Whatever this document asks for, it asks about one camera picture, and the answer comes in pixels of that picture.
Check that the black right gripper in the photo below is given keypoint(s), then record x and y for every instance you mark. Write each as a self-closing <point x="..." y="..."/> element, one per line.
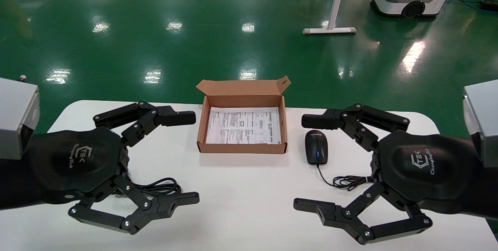
<point x="428" y="165"/>

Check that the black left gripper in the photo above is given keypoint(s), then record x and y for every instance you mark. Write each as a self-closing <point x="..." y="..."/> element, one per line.
<point x="74" y="161"/>

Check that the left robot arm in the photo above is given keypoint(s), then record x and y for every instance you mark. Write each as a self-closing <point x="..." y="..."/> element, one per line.
<point x="15" y="111"/>

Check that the brown cardboard box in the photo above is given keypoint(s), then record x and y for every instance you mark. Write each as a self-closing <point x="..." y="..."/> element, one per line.
<point x="241" y="149"/>

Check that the printed white paper sheet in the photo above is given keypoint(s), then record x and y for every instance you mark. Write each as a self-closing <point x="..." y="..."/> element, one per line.
<point x="241" y="126"/>

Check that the white table leg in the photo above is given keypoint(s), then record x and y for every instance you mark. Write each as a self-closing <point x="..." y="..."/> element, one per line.
<point x="335" y="9"/>

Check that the black floor power adapter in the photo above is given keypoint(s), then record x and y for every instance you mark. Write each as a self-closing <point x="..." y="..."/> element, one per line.
<point x="489" y="5"/>

